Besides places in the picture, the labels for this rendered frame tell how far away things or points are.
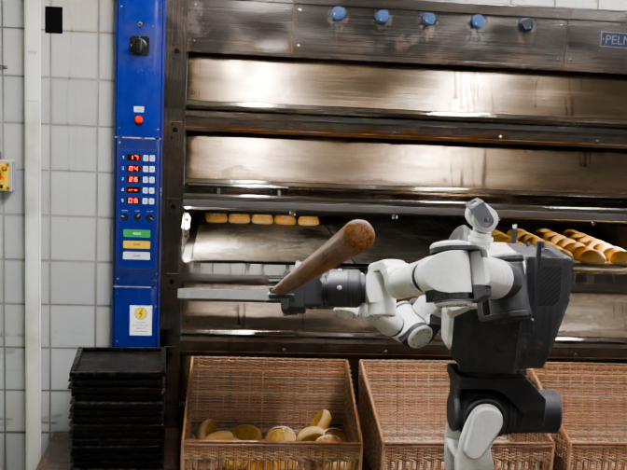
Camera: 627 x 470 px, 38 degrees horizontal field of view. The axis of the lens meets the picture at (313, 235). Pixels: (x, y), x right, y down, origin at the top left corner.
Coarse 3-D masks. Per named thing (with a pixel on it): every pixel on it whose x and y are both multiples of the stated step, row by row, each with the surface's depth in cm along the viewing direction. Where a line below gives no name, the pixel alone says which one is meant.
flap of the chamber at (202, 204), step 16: (192, 208) 305; (208, 208) 301; (224, 208) 297; (240, 208) 294; (256, 208) 294; (272, 208) 294; (288, 208) 295; (304, 208) 296; (320, 208) 296; (336, 208) 297; (352, 208) 297; (368, 208) 298; (384, 208) 298; (400, 208) 299; (416, 208) 300; (432, 208) 300; (448, 208) 301
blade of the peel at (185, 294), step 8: (184, 288) 257; (184, 296) 257; (192, 296) 257; (200, 296) 257; (208, 296) 257; (216, 296) 257; (224, 296) 258; (232, 296) 258; (240, 296) 258; (248, 296) 258; (256, 296) 258; (264, 296) 259
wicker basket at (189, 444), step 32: (192, 384) 311; (224, 384) 312; (256, 384) 313; (288, 384) 314; (320, 384) 315; (352, 384) 303; (192, 416) 310; (256, 416) 312; (288, 416) 313; (352, 416) 294; (192, 448) 269; (224, 448) 270; (256, 448) 271; (288, 448) 272; (320, 448) 273; (352, 448) 273
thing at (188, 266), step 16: (192, 272) 310; (208, 272) 311; (224, 272) 311; (240, 272) 312; (256, 272) 312; (272, 272) 313; (368, 272) 316; (576, 272) 324; (592, 272) 325; (608, 272) 327; (624, 272) 328
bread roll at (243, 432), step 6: (240, 426) 305; (246, 426) 304; (252, 426) 304; (234, 432) 305; (240, 432) 304; (246, 432) 303; (252, 432) 303; (258, 432) 303; (240, 438) 303; (246, 438) 302; (252, 438) 302; (258, 438) 302
